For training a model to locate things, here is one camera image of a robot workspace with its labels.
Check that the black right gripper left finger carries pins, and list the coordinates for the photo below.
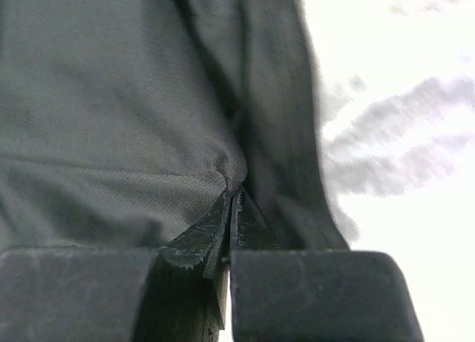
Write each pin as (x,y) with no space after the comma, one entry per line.
(174,293)

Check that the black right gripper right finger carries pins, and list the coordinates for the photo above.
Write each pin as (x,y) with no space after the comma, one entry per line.
(303,295)

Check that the black t-shirt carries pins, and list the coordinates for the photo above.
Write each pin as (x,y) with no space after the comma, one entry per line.
(124,121)

